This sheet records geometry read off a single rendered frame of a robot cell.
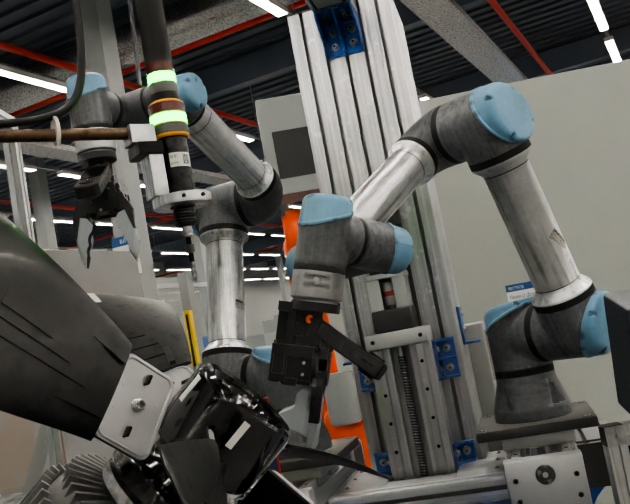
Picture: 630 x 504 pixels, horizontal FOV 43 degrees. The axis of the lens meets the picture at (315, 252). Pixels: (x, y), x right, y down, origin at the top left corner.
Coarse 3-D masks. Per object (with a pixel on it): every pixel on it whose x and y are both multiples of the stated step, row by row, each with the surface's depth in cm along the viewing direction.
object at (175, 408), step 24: (216, 384) 78; (240, 384) 87; (168, 408) 81; (192, 408) 78; (216, 408) 77; (240, 408) 77; (264, 408) 85; (168, 432) 78; (192, 432) 77; (216, 432) 77; (264, 432) 78; (288, 432) 82; (120, 456) 79; (240, 456) 77; (264, 456) 79; (144, 480) 76; (168, 480) 78; (240, 480) 79
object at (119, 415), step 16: (128, 368) 78; (144, 368) 80; (128, 384) 78; (160, 384) 80; (112, 400) 76; (128, 400) 77; (144, 400) 79; (160, 400) 80; (112, 416) 76; (128, 416) 77; (144, 416) 78; (160, 416) 79; (96, 432) 74; (112, 432) 75; (144, 432) 78; (128, 448) 76; (144, 448) 77
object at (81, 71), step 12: (72, 0) 92; (84, 48) 92; (84, 60) 91; (84, 72) 91; (72, 96) 90; (60, 108) 89; (72, 108) 90; (0, 120) 85; (12, 120) 86; (24, 120) 87; (36, 120) 87; (48, 120) 88; (60, 132) 88; (60, 144) 88
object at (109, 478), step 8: (112, 456) 82; (112, 464) 80; (104, 472) 80; (112, 472) 79; (104, 480) 79; (112, 480) 78; (120, 480) 78; (112, 488) 77; (120, 488) 77; (128, 488) 78; (112, 496) 77; (120, 496) 76; (128, 496) 76
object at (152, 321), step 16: (112, 304) 106; (128, 304) 107; (144, 304) 108; (160, 304) 110; (112, 320) 101; (128, 320) 101; (144, 320) 102; (160, 320) 103; (176, 320) 105; (128, 336) 97; (144, 336) 98; (160, 336) 98; (176, 336) 99; (144, 352) 94; (160, 352) 94; (176, 352) 95; (160, 368) 92
